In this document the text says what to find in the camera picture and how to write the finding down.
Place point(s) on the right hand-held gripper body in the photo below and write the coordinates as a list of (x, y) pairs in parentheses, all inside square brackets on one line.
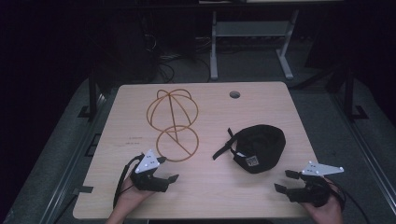
[(311, 189)]

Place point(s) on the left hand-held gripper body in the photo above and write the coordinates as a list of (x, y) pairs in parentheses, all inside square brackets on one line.
[(146, 182)]

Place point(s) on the person's left hand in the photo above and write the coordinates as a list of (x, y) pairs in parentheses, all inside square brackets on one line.
[(132, 196)]

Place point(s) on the person's right hand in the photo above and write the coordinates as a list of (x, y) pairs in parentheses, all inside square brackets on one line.
[(325, 213)]

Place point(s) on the black table edge clamp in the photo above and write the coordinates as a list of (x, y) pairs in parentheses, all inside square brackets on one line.
[(82, 189)]

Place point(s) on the grey metal stand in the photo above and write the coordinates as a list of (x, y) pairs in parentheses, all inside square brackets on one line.
[(250, 29)]

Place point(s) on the black upright post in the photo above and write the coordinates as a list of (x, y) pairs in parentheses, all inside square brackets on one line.
[(92, 93), (349, 93)]

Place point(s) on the black cap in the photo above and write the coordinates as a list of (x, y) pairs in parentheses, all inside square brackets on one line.
[(260, 147)]

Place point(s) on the grey table grommet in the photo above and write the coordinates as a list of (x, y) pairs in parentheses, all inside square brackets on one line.
[(234, 94)]

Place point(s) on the grey metal floor rail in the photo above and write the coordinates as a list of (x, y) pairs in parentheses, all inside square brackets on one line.
[(73, 158), (364, 149)]

